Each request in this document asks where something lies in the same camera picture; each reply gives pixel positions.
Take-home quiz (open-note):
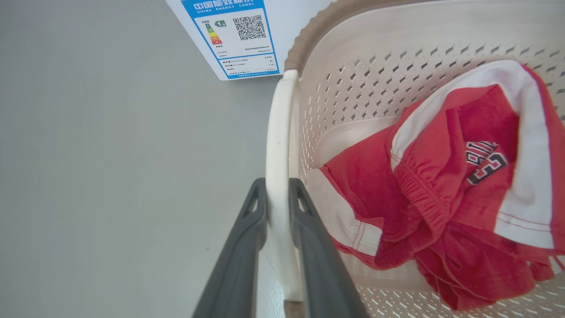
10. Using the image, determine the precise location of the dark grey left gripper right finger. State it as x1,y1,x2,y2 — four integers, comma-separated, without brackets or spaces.
289,178,369,318

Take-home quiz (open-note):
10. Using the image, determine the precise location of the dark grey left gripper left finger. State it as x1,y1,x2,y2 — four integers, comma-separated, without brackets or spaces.
192,178,268,318

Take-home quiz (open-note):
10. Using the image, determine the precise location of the cream plastic laundry basket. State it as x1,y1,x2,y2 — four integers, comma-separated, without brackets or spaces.
265,0,565,318

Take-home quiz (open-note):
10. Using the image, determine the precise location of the red and white sports garment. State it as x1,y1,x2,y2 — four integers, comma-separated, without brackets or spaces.
305,60,565,311

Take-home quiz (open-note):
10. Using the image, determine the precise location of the blue energy label sticker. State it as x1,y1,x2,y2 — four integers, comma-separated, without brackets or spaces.
181,0,280,80

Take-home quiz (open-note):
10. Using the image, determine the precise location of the white washing machine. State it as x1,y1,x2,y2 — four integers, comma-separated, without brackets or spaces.
165,0,336,81

